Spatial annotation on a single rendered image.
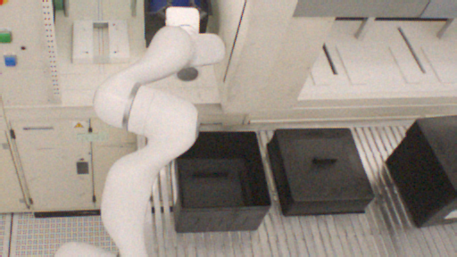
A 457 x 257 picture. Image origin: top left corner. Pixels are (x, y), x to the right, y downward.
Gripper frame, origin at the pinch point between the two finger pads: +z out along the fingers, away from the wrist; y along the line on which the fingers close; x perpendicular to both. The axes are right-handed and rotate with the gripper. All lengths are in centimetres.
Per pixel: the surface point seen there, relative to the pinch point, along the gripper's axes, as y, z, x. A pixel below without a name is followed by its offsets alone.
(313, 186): 44, -49, -34
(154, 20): -7.4, 3.0, -11.5
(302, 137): 45, -30, -34
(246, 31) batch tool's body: 17.4, -20.2, 6.5
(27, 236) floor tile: -61, -28, -120
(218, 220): 12, -60, -35
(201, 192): 9, -46, -43
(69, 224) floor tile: -42, -22, -120
